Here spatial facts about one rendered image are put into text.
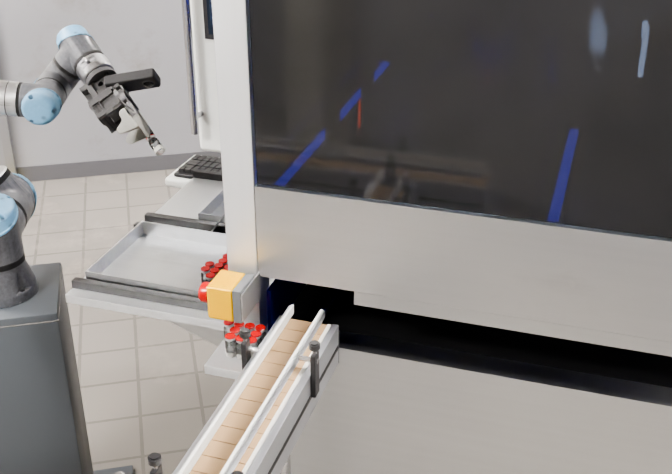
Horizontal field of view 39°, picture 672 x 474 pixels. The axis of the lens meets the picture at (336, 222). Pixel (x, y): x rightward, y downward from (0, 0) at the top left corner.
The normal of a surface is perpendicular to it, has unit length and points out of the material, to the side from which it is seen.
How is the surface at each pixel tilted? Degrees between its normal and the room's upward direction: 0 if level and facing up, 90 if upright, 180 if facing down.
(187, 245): 0
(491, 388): 90
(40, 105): 90
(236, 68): 90
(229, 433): 0
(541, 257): 90
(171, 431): 0
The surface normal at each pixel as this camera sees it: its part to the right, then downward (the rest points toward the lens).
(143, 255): 0.00, -0.89
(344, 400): -0.30, 0.43
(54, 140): 0.22, 0.44
